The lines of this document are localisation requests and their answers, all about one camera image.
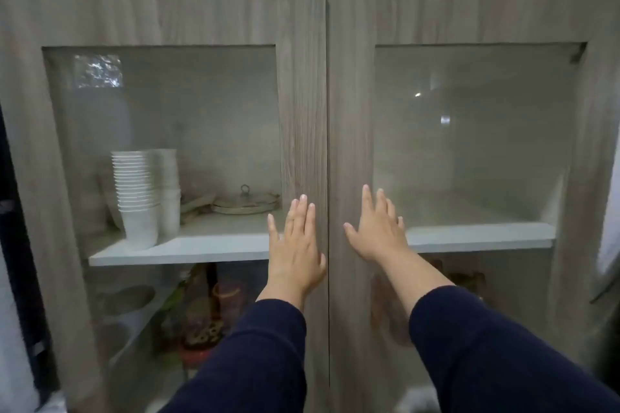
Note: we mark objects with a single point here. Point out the person's left hand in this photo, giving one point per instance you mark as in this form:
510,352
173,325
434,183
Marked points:
295,258

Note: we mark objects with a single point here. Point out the person's right hand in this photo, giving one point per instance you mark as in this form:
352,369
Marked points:
380,233

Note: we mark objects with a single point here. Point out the grey wooden cabinet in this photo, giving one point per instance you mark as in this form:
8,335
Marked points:
218,250

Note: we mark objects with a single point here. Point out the grey glass cabinet door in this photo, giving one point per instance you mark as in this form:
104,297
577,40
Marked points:
302,88
351,88

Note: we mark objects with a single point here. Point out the person's left forearm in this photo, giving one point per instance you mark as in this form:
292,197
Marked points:
242,364

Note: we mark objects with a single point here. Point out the person's right forearm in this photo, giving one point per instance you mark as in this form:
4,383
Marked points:
484,354

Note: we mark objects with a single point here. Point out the glass pot lid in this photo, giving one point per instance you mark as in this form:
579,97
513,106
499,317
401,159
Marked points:
247,204

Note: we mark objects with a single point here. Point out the orange cup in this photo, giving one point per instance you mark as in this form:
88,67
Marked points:
227,301

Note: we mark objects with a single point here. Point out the beige plate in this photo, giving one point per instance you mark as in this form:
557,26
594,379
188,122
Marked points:
196,204

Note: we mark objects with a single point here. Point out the green packet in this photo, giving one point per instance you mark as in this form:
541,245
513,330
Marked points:
184,296

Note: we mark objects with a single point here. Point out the red patterned tin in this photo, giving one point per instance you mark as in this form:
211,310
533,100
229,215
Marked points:
201,340

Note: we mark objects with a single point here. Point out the stack of white paper cups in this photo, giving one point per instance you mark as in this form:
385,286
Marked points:
138,229

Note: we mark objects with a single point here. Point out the white bowl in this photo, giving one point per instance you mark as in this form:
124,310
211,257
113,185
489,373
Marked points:
128,300

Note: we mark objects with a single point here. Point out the dark wooden door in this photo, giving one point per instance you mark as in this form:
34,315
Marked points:
24,282

